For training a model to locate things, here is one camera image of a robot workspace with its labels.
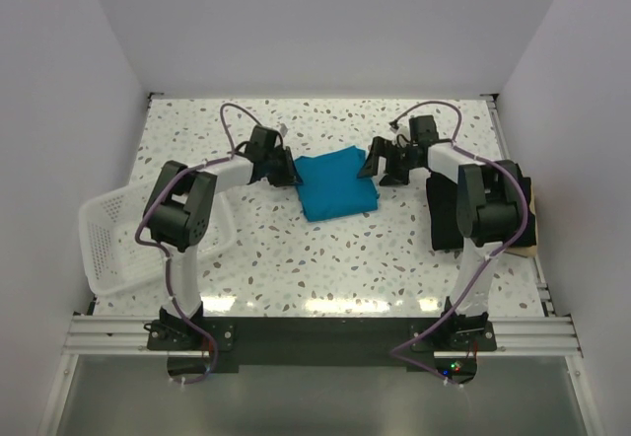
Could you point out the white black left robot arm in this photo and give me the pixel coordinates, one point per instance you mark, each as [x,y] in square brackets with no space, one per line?
[177,217]

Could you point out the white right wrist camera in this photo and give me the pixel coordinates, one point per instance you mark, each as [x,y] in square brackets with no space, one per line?
[404,134]

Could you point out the black folded t shirt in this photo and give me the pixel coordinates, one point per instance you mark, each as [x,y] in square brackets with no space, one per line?
[479,204]

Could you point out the aluminium extrusion rail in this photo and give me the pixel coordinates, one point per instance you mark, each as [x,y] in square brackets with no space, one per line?
[106,336]

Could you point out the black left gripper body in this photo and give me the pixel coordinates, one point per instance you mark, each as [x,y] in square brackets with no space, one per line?
[277,170]

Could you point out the white plastic basket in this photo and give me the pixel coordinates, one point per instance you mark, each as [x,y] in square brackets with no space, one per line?
[114,262]

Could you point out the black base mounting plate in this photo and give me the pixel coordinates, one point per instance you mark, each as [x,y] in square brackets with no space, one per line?
[224,345]

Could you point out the blue t shirt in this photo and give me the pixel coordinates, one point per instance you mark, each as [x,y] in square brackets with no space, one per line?
[331,188]

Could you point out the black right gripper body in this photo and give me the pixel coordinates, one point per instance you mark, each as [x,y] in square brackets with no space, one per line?
[399,160]

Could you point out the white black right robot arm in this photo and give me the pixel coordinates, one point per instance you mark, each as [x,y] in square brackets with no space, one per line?
[465,316]

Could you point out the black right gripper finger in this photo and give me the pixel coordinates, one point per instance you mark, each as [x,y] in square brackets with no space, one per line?
[397,177]
[378,150]

